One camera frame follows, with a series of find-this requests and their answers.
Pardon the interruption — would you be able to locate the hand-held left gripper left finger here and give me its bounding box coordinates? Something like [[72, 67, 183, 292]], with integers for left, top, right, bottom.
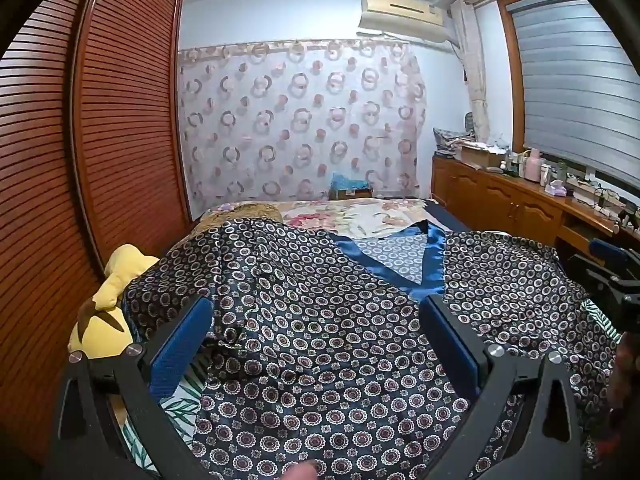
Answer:
[[54, 296, 214, 480]]

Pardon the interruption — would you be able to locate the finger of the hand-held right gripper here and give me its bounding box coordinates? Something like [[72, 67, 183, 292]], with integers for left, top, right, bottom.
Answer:
[[568, 238, 640, 306]]

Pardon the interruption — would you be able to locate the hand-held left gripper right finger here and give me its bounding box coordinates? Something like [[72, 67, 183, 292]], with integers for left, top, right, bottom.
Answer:
[[419, 294, 586, 480]]

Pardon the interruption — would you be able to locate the navy circle-print satin pajama top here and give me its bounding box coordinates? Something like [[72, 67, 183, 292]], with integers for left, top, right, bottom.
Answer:
[[122, 217, 621, 480]]

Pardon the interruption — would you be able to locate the person's right forearm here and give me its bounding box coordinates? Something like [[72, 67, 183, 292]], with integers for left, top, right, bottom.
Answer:
[[600, 332, 640, 461]]

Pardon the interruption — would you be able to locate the person's left hand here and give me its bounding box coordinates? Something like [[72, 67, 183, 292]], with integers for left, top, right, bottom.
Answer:
[[282, 461, 317, 480]]

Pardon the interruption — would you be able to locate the yellow plush toy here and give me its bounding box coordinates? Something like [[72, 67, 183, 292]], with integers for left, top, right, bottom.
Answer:
[[68, 244, 161, 361]]

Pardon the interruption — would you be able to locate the wooden sideboard cabinet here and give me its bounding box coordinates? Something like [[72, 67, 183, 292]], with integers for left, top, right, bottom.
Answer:
[[431, 154, 640, 261]]

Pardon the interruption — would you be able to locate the brown gold pillow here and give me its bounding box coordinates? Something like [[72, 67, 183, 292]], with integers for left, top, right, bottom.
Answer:
[[192, 203, 283, 233]]

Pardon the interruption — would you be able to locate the cardboard box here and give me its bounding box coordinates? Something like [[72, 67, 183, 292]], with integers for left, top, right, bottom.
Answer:
[[460, 142, 508, 170]]

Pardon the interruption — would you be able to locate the floral quilt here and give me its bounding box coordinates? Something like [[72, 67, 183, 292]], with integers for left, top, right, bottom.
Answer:
[[197, 197, 443, 242]]

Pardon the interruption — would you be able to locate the grey window blind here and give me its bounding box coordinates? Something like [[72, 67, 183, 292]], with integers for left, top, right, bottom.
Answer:
[[510, 0, 640, 186]]

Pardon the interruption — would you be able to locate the box with blue cloth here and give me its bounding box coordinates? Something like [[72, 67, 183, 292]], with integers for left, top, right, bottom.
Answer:
[[329, 172, 373, 201]]

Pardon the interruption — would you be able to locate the pile of folded cloth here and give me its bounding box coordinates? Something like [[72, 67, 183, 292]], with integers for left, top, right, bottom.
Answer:
[[432, 126, 476, 158]]

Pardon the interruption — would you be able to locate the cream window curtain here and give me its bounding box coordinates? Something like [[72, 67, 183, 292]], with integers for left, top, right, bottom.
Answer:
[[450, 0, 488, 143]]

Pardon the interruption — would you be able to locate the circle-print sheer curtain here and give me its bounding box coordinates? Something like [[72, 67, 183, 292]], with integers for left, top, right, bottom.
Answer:
[[176, 39, 428, 211]]

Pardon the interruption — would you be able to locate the cream air conditioner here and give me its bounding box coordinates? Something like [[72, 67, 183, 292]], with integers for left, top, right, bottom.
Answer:
[[357, 0, 448, 43]]

